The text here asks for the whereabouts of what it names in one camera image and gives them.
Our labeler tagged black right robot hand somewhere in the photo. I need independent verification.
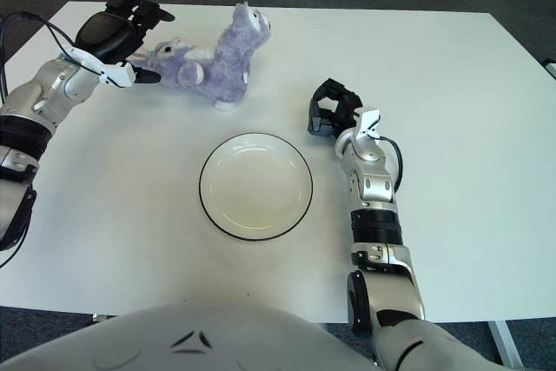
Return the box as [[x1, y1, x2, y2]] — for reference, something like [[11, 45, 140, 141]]
[[306, 78, 365, 136]]

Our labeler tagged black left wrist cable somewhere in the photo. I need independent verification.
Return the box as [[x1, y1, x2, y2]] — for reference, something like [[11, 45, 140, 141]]
[[0, 10, 109, 103]]

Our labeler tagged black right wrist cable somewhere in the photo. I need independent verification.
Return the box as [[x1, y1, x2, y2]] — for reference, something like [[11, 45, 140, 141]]
[[377, 136, 404, 192]]

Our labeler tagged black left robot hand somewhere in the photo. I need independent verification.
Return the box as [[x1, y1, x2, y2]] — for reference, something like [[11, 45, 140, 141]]
[[76, 0, 176, 85]]

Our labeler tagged purple plush bunny doll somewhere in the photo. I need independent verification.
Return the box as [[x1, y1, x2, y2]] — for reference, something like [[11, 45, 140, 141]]
[[129, 0, 274, 114]]

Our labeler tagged silver robot torso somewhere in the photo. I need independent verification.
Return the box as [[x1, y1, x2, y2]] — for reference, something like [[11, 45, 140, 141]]
[[0, 296, 379, 371]]

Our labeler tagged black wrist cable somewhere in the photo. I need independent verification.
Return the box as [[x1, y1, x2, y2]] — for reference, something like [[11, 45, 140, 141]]
[[0, 10, 109, 103], [377, 136, 404, 192]]

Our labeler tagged white table leg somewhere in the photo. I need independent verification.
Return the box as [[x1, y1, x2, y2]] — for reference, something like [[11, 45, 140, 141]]
[[486, 320, 526, 368]]

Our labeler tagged white plate with black rim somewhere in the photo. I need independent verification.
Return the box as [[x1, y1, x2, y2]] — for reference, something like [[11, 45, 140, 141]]
[[198, 131, 314, 242]]

